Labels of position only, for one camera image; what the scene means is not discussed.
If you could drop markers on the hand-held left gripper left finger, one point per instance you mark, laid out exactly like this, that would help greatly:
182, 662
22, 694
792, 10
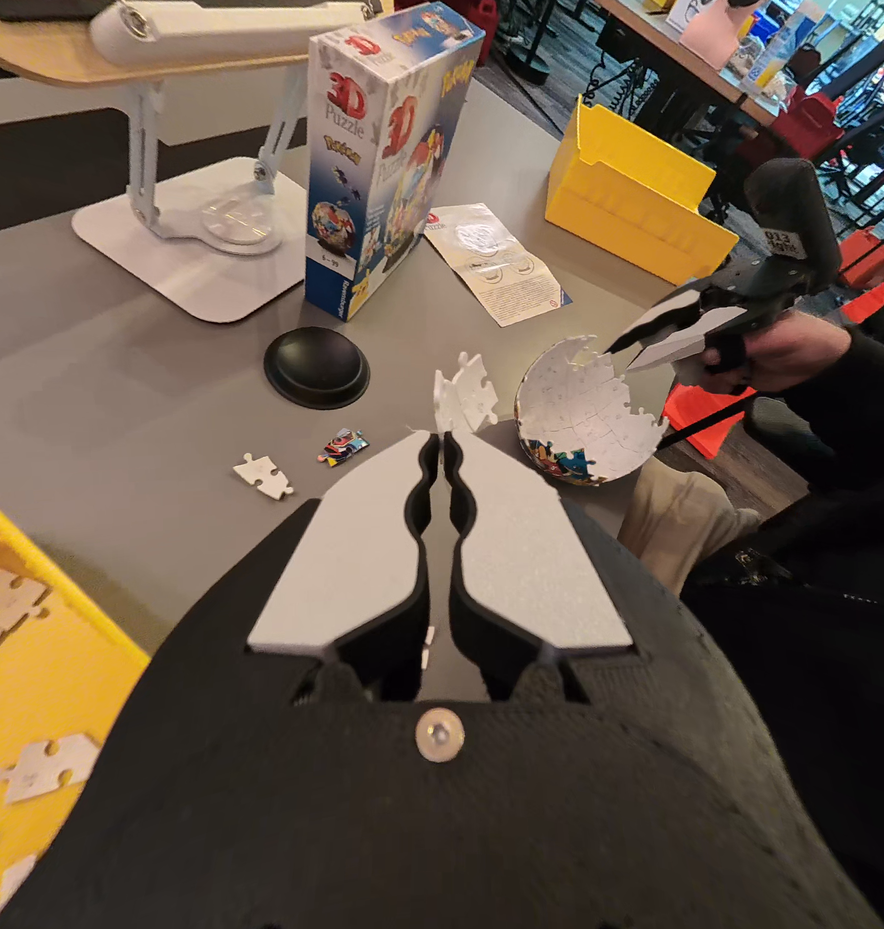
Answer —
340, 559

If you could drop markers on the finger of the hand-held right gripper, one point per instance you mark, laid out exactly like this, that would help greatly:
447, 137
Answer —
685, 345
659, 319

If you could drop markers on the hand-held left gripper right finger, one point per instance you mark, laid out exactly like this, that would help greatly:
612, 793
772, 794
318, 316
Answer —
536, 559

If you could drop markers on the half-built puzzle ball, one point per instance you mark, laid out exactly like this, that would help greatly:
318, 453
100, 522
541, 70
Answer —
579, 414

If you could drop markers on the person's right forearm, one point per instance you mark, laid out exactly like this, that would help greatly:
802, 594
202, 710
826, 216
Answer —
863, 421

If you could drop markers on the colourful puzzle piece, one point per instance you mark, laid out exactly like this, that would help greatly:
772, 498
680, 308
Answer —
344, 446

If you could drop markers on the white puzzle piece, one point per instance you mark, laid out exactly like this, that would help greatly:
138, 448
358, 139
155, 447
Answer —
262, 475

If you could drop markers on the black dome ball stand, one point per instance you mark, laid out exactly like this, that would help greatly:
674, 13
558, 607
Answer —
316, 366

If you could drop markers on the yellow bin with puzzle pieces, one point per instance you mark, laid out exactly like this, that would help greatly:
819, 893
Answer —
57, 689

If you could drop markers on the puzzle box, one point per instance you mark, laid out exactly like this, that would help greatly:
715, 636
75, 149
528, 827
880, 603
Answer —
355, 181

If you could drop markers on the pile of loose puzzle pieces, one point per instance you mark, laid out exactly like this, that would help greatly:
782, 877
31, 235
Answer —
46, 766

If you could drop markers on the person's right hand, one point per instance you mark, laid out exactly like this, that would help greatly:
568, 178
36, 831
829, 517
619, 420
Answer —
790, 355

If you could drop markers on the orange cone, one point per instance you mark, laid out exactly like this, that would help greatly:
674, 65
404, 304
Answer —
873, 301
703, 421

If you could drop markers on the red bin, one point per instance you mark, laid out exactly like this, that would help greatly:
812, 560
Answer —
873, 254

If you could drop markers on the red chair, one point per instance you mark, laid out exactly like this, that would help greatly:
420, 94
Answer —
804, 123

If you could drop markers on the empty yellow bin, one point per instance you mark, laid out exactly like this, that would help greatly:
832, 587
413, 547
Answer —
630, 210

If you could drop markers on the person's beige trouser leg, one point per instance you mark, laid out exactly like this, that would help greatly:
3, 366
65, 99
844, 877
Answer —
674, 522

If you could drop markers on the instruction leaflet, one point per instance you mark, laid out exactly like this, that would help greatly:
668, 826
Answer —
507, 268

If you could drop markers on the pink bag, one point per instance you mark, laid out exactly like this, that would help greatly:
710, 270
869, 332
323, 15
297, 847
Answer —
714, 33

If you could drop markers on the wooden work table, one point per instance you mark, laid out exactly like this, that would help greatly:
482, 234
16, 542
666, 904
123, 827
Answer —
659, 43

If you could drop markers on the white folding stand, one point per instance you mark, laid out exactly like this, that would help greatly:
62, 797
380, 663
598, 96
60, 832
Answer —
188, 268

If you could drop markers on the wooden board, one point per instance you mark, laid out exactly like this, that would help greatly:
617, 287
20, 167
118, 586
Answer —
42, 62

